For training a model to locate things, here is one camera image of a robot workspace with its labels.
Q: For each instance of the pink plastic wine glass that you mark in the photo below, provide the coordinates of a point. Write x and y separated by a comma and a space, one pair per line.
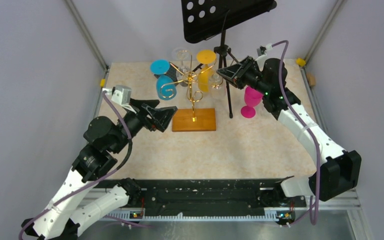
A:
252, 98

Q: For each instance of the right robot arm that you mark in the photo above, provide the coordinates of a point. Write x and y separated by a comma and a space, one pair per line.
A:
337, 170

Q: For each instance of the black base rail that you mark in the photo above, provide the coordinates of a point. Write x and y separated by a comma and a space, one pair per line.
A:
207, 200

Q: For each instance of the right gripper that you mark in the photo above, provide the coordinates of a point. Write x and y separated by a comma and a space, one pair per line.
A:
236, 73

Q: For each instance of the gold wine glass rack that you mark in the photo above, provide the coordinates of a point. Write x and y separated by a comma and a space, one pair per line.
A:
192, 119

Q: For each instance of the clear wine glass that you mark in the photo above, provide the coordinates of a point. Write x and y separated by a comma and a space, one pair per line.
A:
217, 87
182, 55

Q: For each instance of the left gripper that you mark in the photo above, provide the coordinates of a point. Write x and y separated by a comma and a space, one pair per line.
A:
161, 117

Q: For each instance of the clear back wine glass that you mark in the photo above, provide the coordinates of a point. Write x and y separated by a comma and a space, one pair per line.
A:
182, 55

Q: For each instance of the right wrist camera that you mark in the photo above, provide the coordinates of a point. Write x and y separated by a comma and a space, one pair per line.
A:
262, 51

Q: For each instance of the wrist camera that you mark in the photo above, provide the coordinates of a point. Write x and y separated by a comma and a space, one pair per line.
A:
262, 51
121, 95

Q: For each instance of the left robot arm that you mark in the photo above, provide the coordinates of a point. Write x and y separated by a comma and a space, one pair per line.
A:
109, 146

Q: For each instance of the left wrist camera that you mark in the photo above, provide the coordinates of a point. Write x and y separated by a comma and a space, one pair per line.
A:
121, 95

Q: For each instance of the black music stand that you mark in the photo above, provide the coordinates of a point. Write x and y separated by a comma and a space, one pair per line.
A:
205, 19

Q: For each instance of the yellow corner clip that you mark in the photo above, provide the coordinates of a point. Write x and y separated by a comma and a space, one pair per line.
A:
300, 62

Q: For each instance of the yellow left edge clip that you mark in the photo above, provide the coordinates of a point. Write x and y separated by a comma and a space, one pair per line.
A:
102, 83

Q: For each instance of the yellow plastic wine glass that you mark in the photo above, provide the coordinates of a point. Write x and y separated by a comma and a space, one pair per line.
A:
207, 58

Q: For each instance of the blue plastic wine glass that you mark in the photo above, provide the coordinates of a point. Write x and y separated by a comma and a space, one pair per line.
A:
165, 86

